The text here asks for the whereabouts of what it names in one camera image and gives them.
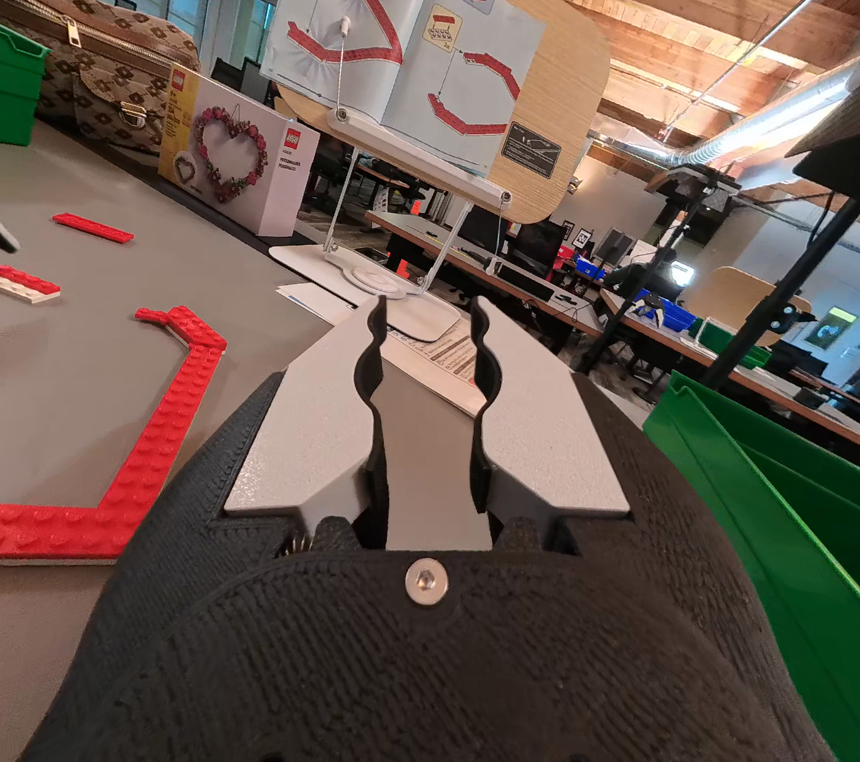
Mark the lego set box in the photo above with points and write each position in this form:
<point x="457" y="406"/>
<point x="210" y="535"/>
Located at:
<point x="228" y="157"/>

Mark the red and white lego plate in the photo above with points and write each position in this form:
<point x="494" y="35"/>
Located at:
<point x="27" y="286"/>

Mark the blue plastic bin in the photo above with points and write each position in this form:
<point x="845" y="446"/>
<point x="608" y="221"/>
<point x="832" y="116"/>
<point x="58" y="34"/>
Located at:
<point x="668" y="308"/>

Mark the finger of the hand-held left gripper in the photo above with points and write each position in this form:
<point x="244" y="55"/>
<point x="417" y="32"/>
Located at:
<point x="8" y="238"/>

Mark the white paper sheet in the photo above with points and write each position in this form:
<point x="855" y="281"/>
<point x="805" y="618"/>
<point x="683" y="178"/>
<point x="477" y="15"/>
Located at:
<point x="437" y="359"/>

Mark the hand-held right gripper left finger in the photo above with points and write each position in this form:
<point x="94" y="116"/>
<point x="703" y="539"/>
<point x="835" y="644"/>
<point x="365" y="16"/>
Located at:
<point x="309" y="426"/>

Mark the brown patterned bag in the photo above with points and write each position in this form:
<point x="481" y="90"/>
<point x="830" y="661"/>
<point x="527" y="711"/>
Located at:
<point x="114" y="50"/>

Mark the lego instruction booklet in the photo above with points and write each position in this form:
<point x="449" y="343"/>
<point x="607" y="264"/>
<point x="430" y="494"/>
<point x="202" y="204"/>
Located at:
<point x="376" y="36"/>

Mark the green plastic bin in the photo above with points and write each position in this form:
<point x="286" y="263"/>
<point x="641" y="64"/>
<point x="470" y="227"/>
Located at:
<point x="772" y="506"/>
<point x="17" y="83"/>

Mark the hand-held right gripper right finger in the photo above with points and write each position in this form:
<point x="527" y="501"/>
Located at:
<point x="544" y="433"/>

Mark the red lego frame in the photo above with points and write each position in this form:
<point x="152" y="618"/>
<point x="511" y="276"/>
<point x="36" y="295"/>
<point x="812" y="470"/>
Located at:
<point x="161" y="439"/>

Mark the silver air duct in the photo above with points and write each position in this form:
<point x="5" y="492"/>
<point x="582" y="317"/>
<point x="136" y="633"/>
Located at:
<point x="772" y="110"/>

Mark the black tripod stand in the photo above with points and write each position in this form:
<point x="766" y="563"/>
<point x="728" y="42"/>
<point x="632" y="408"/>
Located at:
<point x="772" y="312"/>
<point x="631" y="298"/>

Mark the wooden book stand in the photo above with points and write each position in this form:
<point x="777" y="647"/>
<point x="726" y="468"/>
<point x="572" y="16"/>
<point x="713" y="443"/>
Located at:
<point x="571" y="103"/>

